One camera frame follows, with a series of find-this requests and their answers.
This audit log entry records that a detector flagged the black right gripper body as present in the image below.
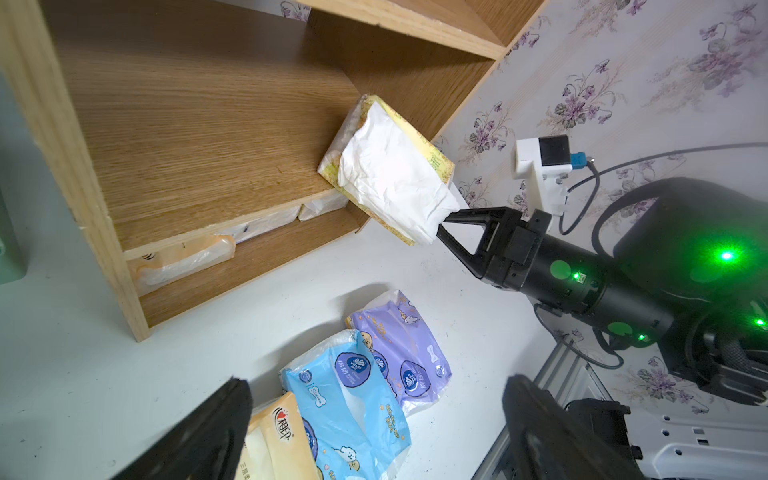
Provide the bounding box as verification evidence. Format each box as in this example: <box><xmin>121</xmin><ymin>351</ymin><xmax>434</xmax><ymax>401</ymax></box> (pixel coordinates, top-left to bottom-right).
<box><xmin>482</xmin><ymin>208</ymin><xmax>552</xmax><ymax>291</ymax></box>

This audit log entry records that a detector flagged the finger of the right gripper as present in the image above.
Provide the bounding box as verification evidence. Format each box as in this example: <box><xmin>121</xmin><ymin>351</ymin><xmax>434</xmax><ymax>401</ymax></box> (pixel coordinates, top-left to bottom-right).
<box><xmin>437</xmin><ymin>207</ymin><xmax>510</xmax><ymax>280</ymax></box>

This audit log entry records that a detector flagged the light blue tissue pack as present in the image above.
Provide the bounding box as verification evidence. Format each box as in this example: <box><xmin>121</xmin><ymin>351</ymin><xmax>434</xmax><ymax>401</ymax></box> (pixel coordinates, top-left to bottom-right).
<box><xmin>280</xmin><ymin>329</ymin><xmax>411</xmax><ymax>479</ymax></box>

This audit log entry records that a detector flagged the yellow tissue pack bottom shelf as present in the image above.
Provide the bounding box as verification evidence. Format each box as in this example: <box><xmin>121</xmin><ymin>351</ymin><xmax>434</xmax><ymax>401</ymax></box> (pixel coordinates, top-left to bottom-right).
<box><xmin>127</xmin><ymin>234</ymin><xmax>236</xmax><ymax>296</ymax></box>

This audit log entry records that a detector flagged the white tissue pack bottom shelf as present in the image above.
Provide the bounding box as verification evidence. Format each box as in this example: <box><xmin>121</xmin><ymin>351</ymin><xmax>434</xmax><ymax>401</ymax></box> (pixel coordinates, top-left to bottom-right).
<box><xmin>297</xmin><ymin>189</ymin><xmax>348</xmax><ymax>221</ymax></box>

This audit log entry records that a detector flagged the purple tissue pack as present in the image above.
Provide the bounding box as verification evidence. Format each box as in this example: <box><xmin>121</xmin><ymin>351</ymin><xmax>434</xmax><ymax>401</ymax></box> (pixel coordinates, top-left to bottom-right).
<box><xmin>345</xmin><ymin>290</ymin><xmax>452</xmax><ymax>416</ymax></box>

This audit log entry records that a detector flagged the wooden three-tier shelf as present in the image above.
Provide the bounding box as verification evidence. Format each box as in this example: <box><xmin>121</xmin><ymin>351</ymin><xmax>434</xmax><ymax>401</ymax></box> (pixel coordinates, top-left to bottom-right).
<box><xmin>1</xmin><ymin>1</ymin><xmax>544</xmax><ymax>341</ymax></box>

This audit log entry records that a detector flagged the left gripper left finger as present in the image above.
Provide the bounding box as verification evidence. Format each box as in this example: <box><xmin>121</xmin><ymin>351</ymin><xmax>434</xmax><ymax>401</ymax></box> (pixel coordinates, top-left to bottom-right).
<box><xmin>115</xmin><ymin>378</ymin><xmax>253</xmax><ymax>479</ymax></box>

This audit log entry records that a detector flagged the white-blue tissue pack bottom shelf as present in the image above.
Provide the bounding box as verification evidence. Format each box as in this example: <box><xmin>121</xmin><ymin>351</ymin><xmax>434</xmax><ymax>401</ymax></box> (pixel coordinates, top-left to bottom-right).
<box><xmin>222</xmin><ymin>205</ymin><xmax>302</xmax><ymax>244</ymax></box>

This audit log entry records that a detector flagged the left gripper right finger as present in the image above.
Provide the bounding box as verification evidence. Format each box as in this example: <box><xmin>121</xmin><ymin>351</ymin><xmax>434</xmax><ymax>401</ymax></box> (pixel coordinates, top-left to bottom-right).
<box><xmin>502</xmin><ymin>375</ymin><xmax>643</xmax><ymax>479</ymax></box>

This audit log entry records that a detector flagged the white tissue pack shelf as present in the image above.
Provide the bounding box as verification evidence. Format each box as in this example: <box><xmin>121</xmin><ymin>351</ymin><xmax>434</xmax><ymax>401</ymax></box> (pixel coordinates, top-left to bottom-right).
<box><xmin>297</xmin><ymin>189</ymin><xmax>348</xmax><ymax>221</ymax></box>
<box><xmin>318</xmin><ymin>94</ymin><xmax>462</xmax><ymax>246</ymax></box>

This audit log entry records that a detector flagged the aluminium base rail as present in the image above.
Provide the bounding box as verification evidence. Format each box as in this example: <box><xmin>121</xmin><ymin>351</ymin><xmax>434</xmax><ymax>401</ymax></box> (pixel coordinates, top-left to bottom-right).
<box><xmin>473</xmin><ymin>344</ymin><xmax>621</xmax><ymax>479</ymax></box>

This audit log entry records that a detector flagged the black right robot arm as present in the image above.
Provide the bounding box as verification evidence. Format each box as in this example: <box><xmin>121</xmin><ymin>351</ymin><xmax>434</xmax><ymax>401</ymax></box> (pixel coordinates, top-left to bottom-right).
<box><xmin>437</xmin><ymin>177</ymin><xmax>767</xmax><ymax>406</ymax></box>

